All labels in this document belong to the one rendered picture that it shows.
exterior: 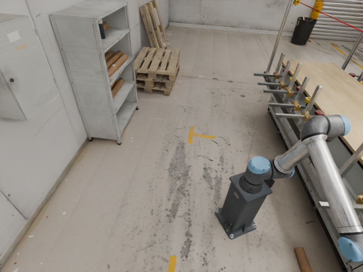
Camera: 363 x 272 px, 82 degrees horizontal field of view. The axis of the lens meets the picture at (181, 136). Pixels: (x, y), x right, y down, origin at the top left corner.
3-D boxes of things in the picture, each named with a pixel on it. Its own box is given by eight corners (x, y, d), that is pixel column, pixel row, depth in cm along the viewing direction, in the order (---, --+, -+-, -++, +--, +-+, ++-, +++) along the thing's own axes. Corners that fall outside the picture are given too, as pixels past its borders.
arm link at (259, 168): (241, 169, 173) (247, 155, 161) (261, 168, 175) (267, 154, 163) (248, 185, 161) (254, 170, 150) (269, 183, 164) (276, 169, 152)
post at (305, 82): (288, 115, 244) (307, 76, 213) (288, 114, 247) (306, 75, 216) (291, 115, 244) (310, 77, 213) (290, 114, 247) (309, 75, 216)
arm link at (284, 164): (261, 164, 174) (319, 107, 110) (281, 163, 176) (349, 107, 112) (267, 182, 167) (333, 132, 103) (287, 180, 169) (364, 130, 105)
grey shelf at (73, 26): (89, 141, 290) (47, 13, 189) (113, 106, 358) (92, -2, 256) (120, 144, 287) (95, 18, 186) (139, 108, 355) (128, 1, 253)
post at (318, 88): (297, 127, 224) (319, 86, 192) (296, 125, 226) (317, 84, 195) (301, 127, 224) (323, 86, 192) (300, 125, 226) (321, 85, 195)
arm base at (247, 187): (248, 197, 165) (251, 189, 159) (234, 178, 178) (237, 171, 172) (267, 189, 171) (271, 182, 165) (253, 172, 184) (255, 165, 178)
